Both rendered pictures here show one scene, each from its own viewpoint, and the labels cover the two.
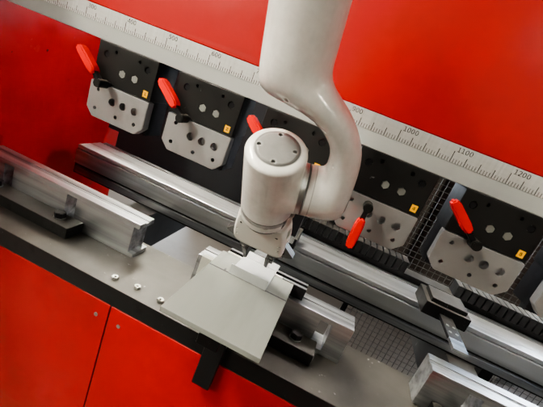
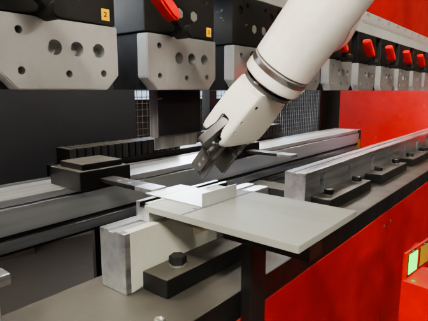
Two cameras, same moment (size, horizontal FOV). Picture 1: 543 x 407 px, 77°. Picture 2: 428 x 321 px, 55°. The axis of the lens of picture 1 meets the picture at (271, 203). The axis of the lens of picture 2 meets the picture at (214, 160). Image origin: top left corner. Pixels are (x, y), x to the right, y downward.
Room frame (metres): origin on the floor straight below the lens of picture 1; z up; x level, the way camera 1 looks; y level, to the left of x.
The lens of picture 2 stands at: (0.33, 0.53, 1.17)
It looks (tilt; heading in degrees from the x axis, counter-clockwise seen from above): 10 degrees down; 300
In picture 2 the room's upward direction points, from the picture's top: straight up
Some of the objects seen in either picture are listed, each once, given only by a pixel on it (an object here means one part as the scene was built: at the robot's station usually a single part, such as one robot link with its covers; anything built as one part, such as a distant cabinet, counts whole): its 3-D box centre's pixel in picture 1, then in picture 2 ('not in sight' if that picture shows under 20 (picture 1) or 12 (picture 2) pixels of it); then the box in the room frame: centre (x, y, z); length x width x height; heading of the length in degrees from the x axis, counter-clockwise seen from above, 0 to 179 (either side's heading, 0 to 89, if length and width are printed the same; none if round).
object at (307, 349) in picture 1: (251, 322); (218, 254); (0.66, -0.06, 0.89); 0.30 x 0.05 x 0.03; 81
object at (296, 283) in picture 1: (266, 273); (185, 198); (0.72, -0.05, 0.98); 0.20 x 0.03 x 0.03; 81
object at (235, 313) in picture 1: (237, 295); (248, 211); (0.58, 0.00, 1.00); 0.26 x 0.18 x 0.01; 171
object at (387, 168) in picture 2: not in sight; (386, 171); (0.51, -1.01, 0.89); 0.30 x 0.05 x 0.03; 81
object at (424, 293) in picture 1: (448, 318); (254, 148); (0.81, -0.53, 1.01); 0.26 x 0.12 x 0.05; 171
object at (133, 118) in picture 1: (132, 90); not in sight; (0.79, 0.39, 1.26); 0.15 x 0.09 x 0.17; 81
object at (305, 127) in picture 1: (291, 157); (164, 36); (0.73, 0.00, 1.26); 0.15 x 0.09 x 0.17; 81
